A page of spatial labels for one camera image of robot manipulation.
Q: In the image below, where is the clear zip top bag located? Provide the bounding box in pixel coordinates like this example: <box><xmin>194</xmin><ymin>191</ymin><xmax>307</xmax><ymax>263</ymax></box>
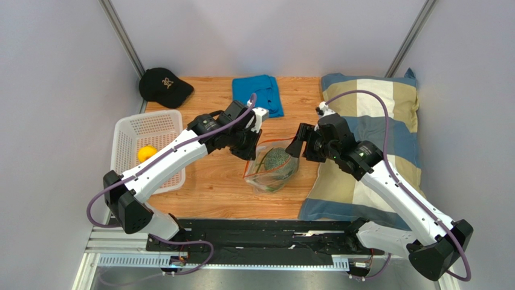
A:
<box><xmin>242</xmin><ymin>138</ymin><xmax>299</xmax><ymax>193</ymax></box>

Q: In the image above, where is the green netted fake melon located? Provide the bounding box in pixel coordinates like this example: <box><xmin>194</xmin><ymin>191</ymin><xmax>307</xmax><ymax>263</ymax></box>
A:
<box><xmin>262</xmin><ymin>147</ymin><xmax>291</xmax><ymax>170</ymax></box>

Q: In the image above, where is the white plastic basket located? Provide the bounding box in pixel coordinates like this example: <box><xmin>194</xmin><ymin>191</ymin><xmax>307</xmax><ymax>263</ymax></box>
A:
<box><xmin>110</xmin><ymin>109</ymin><xmax>183</xmax><ymax>173</ymax></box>

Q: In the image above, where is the striped blue beige pillow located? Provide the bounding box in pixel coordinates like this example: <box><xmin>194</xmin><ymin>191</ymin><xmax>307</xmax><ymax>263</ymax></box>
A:
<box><xmin>298</xmin><ymin>69</ymin><xmax>421</xmax><ymax>230</ymax></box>

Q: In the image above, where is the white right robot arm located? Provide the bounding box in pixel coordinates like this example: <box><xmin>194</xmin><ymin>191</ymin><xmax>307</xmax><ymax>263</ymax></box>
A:
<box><xmin>286</xmin><ymin>114</ymin><xmax>474</xmax><ymax>282</ymax></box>

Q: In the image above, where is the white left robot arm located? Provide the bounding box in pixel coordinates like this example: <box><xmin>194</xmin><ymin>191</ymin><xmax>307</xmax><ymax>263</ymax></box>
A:
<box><xmin>100</xmin><ymin>96</ymin><xmax>269</xmax><ymax>240</ymax></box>

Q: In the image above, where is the black baseball cap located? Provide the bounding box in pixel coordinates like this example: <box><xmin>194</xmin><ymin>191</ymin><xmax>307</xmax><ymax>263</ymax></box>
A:
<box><xmin>138</xmin><ymin>68</ymin><xmax>194</xmax><ymax>109</ymax></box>

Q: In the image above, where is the yellow fake pear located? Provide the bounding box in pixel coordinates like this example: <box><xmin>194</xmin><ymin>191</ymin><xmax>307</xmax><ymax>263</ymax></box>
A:
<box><xmin>137</xmin><ymin>145</ymin><xmax>158</xmax><ymax>163</ymax></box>

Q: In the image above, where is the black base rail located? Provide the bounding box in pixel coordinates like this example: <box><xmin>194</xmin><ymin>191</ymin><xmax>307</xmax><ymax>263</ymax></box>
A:
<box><xmin>86</xmin><ymin>217</ymin><xmax>387</xmax><ymax>272</ymax></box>

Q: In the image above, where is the folded blue shirt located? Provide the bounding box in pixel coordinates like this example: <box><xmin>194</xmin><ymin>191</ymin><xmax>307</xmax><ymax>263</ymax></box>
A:
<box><xmin>232</xmin><ymin>75</ymin><xmax>285</xmax><ymax>118</ymax></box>

